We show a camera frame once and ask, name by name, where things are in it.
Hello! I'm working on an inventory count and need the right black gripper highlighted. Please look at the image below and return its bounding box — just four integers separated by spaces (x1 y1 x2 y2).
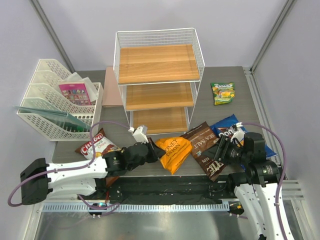
201 134 251 165

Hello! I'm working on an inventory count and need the orange honey dijon chips bag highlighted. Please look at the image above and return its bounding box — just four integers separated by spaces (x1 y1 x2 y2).
155 136 192 175

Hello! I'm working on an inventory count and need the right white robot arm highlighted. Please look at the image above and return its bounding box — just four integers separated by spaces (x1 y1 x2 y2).
156 132 294 240

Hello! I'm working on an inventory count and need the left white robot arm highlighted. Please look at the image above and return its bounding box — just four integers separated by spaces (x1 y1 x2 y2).
20 141 165 206

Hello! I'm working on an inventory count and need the blue Doritos chips bag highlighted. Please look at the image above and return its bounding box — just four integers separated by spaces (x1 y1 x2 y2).
209 114 278 159

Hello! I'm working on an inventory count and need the brown Chuba cassava chips bag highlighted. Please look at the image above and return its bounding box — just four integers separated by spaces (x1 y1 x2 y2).
75 127 123 187

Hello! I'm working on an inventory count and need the top wooden shelf board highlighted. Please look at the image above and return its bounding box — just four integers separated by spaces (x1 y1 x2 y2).
118 44 200 85

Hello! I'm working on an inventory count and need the brown Kettle sea salt bag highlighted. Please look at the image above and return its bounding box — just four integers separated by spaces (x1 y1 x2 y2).
181 121 226 182

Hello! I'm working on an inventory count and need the black base mat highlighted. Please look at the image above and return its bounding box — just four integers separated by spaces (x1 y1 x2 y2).
84 175 237 205

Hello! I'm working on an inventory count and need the green yellow snack bag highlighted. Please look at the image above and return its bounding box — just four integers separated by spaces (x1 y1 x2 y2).
210 82 235 106

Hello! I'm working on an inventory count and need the pink flat board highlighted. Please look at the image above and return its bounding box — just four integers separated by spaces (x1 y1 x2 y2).
102 66 123 107

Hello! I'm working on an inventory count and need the green translucent folder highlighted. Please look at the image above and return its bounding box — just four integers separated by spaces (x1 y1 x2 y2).
15 106 91 133

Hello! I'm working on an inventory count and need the pink sticker booklet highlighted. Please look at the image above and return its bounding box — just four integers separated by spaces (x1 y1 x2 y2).
58 82 92 106

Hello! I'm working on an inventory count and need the white plastic file organizer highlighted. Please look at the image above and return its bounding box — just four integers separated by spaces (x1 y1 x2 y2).
16 59 103 141

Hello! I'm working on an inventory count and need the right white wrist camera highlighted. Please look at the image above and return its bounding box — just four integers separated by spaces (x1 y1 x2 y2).
230 122 245 146

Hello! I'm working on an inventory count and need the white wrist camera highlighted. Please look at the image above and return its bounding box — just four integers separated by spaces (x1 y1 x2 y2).
230 122 245 146
128 125 148 143

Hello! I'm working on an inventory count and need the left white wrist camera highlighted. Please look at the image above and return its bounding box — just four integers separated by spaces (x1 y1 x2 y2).
128 125 148 143

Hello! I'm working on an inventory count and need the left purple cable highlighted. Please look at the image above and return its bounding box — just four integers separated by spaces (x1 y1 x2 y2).
7 120 135 220

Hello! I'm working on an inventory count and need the white wire shelf rack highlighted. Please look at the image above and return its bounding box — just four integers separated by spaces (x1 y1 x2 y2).
113 27 205 132

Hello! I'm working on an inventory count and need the white slotted cable duct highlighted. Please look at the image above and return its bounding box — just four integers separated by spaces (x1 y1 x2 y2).
42 202 230 213

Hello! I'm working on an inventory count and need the right aluminium frame post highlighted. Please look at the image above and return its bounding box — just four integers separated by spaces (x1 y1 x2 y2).
250 0 297 73

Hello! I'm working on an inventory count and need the aluminium frame post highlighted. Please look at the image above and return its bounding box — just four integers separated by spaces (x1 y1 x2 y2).
29 0 76 73
250 0 297 73

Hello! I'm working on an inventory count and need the left aluminium frame post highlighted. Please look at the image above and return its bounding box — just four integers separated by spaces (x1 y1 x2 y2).
29 0 76 73

